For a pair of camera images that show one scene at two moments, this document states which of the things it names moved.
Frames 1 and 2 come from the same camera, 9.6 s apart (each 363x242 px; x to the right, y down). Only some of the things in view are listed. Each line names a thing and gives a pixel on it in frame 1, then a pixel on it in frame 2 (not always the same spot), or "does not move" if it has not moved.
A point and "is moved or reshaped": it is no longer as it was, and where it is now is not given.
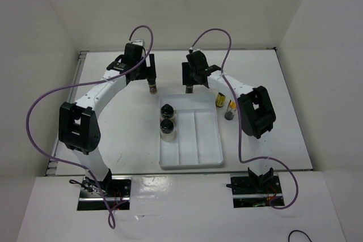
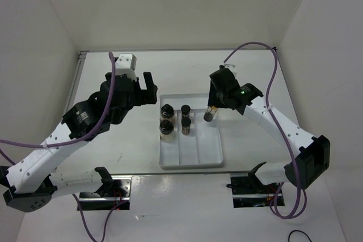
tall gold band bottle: (231, 107) to (210, 113)
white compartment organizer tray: (197, 140) does not move
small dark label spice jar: (189, 89) to (186, 123)
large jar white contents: (167, 130) does not move
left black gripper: (148, 72) to (148, 96)
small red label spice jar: (152, 88) is moved or reshaped
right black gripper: (186, 78) to (212, 100)
